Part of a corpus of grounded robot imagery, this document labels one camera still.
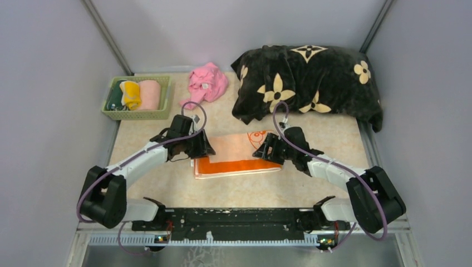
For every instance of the green plastic basket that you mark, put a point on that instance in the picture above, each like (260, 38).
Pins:
(166, 99)

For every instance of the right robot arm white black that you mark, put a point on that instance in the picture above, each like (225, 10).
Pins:
(373, 202)

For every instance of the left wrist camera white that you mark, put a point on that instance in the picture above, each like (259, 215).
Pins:
(195, 119)

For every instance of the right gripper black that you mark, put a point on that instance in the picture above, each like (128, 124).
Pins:
(272, 140)

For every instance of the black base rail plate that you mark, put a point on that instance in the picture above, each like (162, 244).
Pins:
(288, 225)

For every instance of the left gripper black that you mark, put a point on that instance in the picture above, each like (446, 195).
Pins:
(204, 148)

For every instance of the rolled peach towel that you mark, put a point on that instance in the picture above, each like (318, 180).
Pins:
(150, 91)

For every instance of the grey yellow duck towel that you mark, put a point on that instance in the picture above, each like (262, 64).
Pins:
(130, 95)

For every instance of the pink towel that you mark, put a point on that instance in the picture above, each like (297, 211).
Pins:
(206, 83)

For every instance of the rolled dark green towel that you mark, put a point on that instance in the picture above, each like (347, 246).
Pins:
(114, 101)

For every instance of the orange peach towel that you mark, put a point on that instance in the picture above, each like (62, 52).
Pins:
(234, 156)

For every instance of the black floral pillow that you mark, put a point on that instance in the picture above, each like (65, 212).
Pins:
(308, 78)

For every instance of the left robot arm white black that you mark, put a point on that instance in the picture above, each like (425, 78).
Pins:
(104, 198)

